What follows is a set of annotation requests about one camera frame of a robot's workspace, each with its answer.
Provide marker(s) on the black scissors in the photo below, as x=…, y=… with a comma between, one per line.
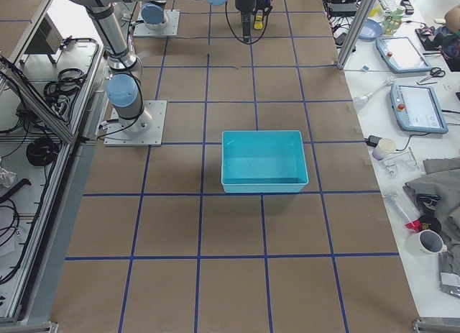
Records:
x=435, y=72

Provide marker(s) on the lower teach pendant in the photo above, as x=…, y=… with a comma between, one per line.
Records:
x=417, y=109

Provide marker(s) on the grey cloth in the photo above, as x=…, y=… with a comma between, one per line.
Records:
x=441, y=179

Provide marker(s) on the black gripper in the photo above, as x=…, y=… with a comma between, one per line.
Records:
x=243, y=3

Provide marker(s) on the yellow toy beetle car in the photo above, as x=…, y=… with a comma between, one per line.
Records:
x=259, y=20

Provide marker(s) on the teach pendant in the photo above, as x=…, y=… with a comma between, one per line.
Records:
x=400, y=54
x=417, y=109

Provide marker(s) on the white paper cup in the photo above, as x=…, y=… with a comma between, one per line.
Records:
x=383, y=149

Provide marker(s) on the turquoise plastic storage bin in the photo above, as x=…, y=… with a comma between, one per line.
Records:
x=263, y=161

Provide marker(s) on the silver foil pouch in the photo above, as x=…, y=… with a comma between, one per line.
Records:
x=449, y=274

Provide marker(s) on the blue plate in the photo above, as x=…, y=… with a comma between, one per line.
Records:
x=370, y=30

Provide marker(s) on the white mug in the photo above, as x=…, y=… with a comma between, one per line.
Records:
x=426, y=242

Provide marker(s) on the aluminium frame post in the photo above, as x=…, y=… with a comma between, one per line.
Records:
x=353, y=34

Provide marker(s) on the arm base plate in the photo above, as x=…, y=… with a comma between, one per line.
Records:
x=154, y=23
x=147, y=130

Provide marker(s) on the upper teach pendant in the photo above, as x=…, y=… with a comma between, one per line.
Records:
x=400, y=54

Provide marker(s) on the grey control box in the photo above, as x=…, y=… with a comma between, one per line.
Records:
x=47, y=40

